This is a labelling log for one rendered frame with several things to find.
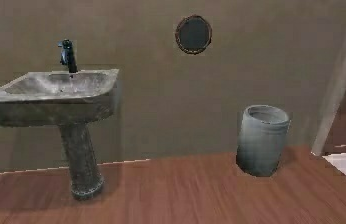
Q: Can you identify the black sink faucet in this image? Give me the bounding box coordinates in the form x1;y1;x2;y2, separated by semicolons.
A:
57;38;79;74

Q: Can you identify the round dark wall mirror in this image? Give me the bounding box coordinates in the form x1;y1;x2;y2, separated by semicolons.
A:
174;14;213;56

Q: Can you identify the grey pedestal sink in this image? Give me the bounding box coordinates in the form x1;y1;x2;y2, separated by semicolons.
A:
0;68;120;201

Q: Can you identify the grey round trash can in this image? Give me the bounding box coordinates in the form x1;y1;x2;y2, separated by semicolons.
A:
235;104;291;178

